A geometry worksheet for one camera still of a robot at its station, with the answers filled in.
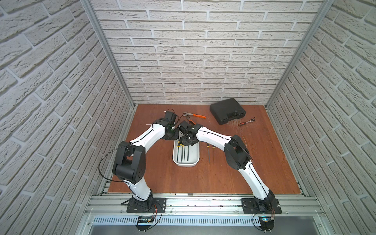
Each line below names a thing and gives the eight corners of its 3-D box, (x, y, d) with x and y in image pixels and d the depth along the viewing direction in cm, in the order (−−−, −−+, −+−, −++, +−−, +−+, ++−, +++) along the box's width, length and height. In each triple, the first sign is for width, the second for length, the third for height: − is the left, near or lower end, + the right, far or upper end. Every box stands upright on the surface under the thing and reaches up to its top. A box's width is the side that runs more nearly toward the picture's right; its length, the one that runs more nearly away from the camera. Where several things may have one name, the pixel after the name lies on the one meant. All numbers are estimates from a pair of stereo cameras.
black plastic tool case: (219, 125, 108) (220, 121, 104) (207, 108, 119) (208, 103, 115) (244, 116, 114) (247, 112, 110) (231, 101, 125) (233, 96, 121)
